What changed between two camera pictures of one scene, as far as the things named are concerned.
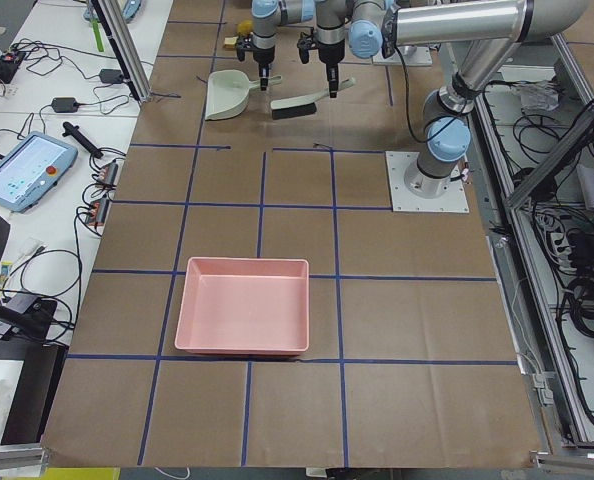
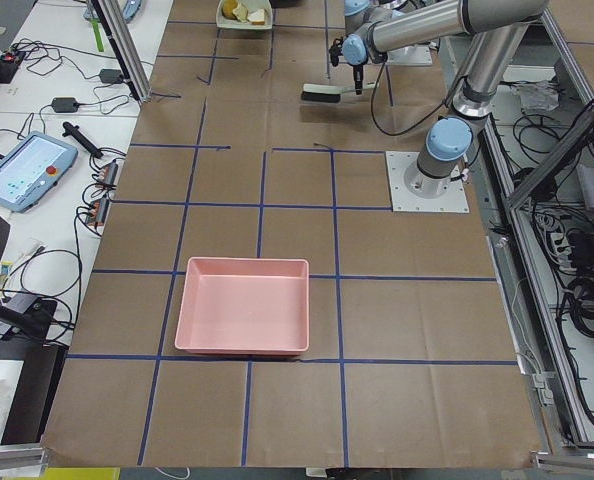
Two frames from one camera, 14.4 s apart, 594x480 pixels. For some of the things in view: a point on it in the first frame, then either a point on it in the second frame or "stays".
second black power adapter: x=65 y=105 stays
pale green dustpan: x=228 y=92 → x=224 y=23
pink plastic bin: x=244 y=306 stays
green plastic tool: x=98 y=35 stays
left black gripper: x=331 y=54 → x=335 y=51
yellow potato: x=245 y=27 → x=227 y=8
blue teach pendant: x=30 y=169 stays
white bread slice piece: x=230 y=42 → x=257 y=17
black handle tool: x=73 y=130 stays
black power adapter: x=111 y=76 stays
